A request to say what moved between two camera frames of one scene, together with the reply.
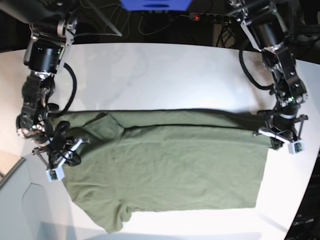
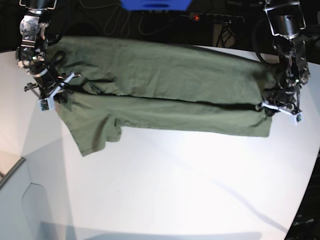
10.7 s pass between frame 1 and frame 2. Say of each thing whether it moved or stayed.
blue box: stayed
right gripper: moved
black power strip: stayed
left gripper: moved
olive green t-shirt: moved
